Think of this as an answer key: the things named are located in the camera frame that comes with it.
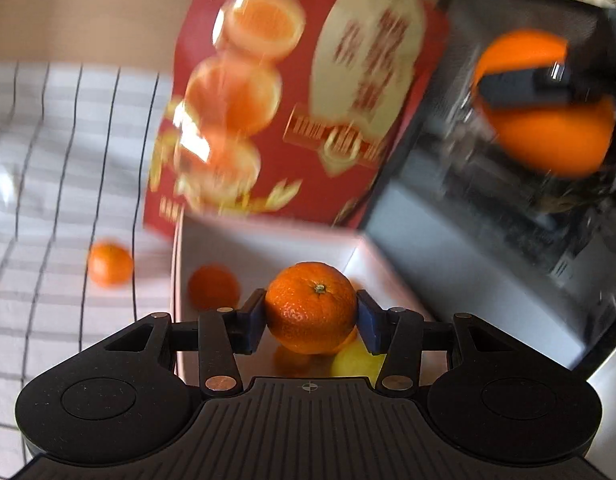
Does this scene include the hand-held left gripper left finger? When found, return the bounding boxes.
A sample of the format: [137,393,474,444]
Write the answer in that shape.
[102,287,267,393]

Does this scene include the white checked cloth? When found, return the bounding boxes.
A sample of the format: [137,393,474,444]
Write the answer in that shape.
[0,60,181,480]

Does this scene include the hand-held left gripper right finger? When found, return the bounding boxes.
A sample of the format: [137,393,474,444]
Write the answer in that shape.
[355,289,524,393]

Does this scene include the red printed cardboard box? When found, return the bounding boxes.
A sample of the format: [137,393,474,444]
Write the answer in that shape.
[142,0,451,386]

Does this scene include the dark glossy monitor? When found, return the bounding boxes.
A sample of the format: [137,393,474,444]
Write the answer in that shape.
[363,0,616,373]

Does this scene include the large orange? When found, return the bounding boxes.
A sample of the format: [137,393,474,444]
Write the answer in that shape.
[474,29,616,178]

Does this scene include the yellow fruit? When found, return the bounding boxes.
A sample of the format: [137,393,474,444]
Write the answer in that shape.
[330,339,387,386]

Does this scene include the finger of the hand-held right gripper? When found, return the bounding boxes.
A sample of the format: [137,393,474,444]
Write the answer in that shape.
[479,57,616,108]

